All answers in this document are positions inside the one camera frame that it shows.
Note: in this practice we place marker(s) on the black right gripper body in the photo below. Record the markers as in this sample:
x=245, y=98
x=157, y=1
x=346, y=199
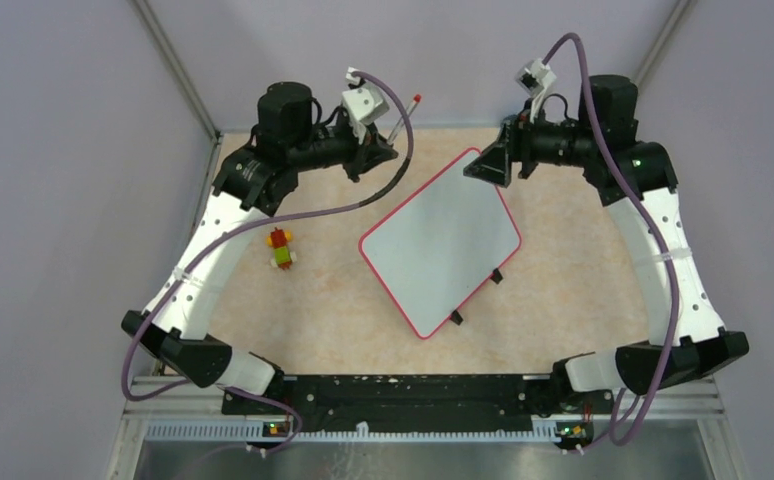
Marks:
x=537, y=143

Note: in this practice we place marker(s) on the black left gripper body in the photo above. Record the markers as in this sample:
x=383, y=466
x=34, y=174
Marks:
x=342, y=142

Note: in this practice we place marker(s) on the red whiteboard marker pen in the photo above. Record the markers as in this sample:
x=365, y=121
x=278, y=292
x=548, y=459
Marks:
x=400, y=124

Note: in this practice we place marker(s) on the red framed whiteboard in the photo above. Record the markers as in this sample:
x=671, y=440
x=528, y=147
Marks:
x=440, y=245

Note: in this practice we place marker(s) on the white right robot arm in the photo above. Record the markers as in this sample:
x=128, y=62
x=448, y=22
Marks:
x=638, y=187

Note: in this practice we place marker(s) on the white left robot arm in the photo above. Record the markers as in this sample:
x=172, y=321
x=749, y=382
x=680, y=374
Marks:
x=292, y=135

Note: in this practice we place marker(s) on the colourful toy block figure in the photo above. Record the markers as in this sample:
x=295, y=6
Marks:
x=279, y=241

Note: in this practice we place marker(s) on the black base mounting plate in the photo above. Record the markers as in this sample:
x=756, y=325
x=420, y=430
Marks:
x=460, y=403

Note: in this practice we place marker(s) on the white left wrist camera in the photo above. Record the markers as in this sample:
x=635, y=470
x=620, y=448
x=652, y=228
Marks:
x=364, y=104

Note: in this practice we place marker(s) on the white slotted cable duct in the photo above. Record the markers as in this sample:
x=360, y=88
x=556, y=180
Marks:
x=253, y=431

